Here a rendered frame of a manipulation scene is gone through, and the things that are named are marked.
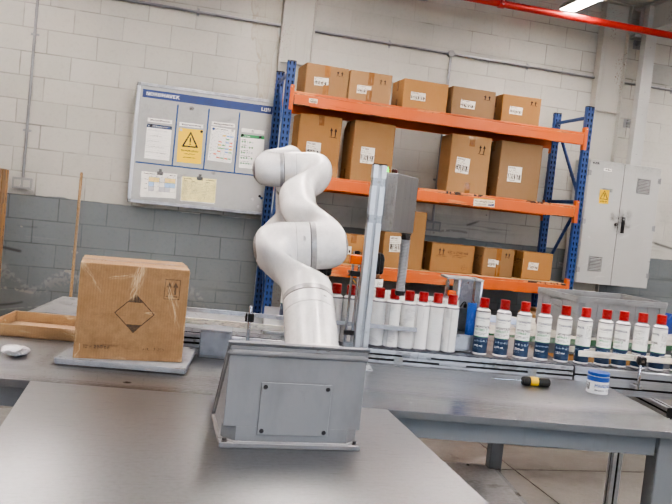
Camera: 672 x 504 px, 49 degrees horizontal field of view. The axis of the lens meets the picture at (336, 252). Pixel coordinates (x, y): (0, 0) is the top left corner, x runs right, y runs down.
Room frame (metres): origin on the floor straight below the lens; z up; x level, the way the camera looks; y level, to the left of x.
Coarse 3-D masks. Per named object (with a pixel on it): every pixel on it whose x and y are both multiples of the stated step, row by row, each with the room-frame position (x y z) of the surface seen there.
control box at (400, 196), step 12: (396, 180) 2.39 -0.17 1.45; (408, 180) 2.46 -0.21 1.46; (396, 192) 2.39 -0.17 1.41; (408, 192) 2.47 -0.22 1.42; (384, 204) 2.41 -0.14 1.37; (396, 204) 2.40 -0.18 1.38; (408, 204) 2.48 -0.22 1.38; (384, 216) 2.41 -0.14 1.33; (396, 216) 2.41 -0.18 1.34; (408, 216) 2.49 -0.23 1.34; (384, 228) 2.40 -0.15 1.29; (396, 228) 2.42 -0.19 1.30; (408, 228) 2.50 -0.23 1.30
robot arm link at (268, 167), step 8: (264, 152) 2.17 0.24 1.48; (272, 152) 2.16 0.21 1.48; (280, 152) 2.23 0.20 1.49; (288, 152) 2.24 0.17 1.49; (256, 160) 2.14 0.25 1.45; (264, 160) 2.13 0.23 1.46; (272, 160) 2.13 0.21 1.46; (280, 160) 2.13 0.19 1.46; (256, 168) 2.13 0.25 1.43; (264, 168) 2.12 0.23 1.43; (272, 168) 2.12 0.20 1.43; (280, 168) 2.12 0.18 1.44; (256, 176) 2.14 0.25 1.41; (264, 176) 2.13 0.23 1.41; (272, 176) 2.13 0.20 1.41; (280, 176) 2.13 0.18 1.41; (264, 184) 2.15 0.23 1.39; (272, 184) 2.15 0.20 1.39; (280, 184) 2.15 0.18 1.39
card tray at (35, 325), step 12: (12, 312) 2.54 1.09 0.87; (24, 312) 2.58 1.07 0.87; (36, 312) 2.59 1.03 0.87; (0, 324) 2.33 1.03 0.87; (12, 324) 2.33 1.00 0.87; (24, 324) 2.53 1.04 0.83; (36, 324) 2.56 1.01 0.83; (48, 324) 2.58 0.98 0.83; (60, 324) 2.60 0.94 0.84; (72, 324) 2.60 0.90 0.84; (12, 336) 2.33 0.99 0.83; (24, 336) 2.34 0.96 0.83; (36, 336) 2.34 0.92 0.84; (48, 336) 2.34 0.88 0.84; (60, 336) 2.35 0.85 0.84; (72, 336) 2.35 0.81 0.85
